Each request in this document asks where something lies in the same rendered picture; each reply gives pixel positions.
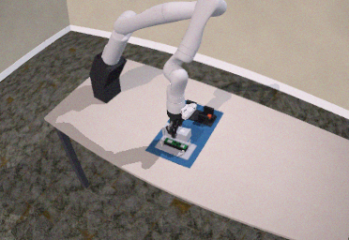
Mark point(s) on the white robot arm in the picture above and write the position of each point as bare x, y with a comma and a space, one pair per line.
161, 14

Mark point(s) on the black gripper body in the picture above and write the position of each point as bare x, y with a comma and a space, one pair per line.
174, 117

